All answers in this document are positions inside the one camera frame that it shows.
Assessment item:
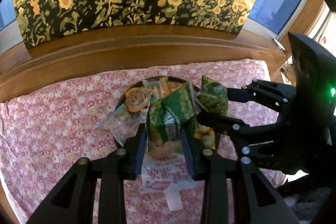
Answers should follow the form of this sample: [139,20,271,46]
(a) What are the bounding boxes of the yellow pickle snack packet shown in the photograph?
[194,121,216,150]

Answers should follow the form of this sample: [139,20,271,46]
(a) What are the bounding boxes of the wooden headboard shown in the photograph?
[1,24,285,102]

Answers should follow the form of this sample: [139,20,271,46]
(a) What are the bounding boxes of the small green snack bag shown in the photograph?
[196,76,228,117]

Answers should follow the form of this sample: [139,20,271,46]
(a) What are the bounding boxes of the large green snack bag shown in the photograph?
[146,82,195,152]

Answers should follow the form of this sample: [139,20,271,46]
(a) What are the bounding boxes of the orange snack packet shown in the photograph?
[124,87,151,113]

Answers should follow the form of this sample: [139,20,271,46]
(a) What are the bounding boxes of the blue white patterned plate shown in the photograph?
[114,76,221,154]

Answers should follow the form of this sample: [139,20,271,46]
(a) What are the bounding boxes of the pink floral bed sheet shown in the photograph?
[1,59,277,223]

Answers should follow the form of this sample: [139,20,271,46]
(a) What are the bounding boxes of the white pink jelly drink pouch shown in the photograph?
[141,140,197,211]

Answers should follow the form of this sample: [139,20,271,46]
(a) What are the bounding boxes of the orange cracker packet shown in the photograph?
[142,76,183,100]

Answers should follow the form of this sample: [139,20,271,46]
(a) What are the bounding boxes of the clear candy bag rainbow strip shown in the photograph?
[100,104,148,147]

